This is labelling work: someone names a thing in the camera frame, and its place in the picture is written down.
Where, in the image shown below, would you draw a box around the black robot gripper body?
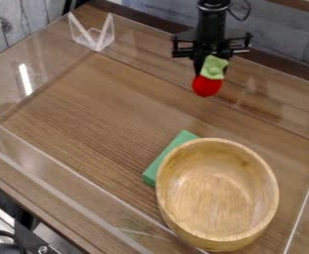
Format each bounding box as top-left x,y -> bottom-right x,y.
171,31 -> 252,61

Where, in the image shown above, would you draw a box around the red felt fruit green leaves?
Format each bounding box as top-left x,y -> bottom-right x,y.
191,55 -> 226,97

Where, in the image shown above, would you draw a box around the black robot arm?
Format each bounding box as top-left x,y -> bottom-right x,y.
171,0 -> 252,74

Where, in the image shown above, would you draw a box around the green foam block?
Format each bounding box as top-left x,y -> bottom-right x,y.
142,129 -> 201,189

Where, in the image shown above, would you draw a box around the round wooden bowl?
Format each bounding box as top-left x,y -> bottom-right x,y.
155,138 -> 280,252

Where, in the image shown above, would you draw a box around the clear acrylic tray wall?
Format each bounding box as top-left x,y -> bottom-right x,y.
0,7 -> 309,254

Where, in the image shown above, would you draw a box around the black metal mount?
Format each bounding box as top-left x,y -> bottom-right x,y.
15,222 -> 62,254

